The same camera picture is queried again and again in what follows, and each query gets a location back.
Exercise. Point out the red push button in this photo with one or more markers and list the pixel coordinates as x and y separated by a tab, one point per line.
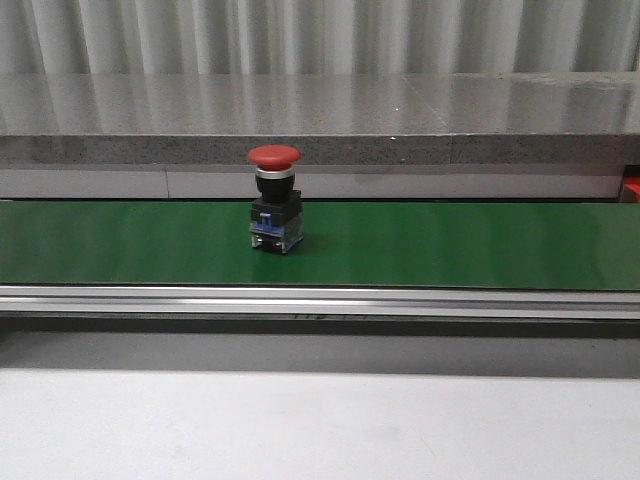
276	216

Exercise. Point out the grey granite counter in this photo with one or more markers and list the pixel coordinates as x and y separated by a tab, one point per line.
422	136

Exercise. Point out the green conveyor belt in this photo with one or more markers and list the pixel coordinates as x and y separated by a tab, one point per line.
575	246

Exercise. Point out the red plastic tray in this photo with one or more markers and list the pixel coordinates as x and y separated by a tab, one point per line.
630	188

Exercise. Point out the white pleated curtain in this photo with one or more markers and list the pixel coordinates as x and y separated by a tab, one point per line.
318	37

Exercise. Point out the aluminium conveyor frame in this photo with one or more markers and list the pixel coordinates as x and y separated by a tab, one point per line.
456	303

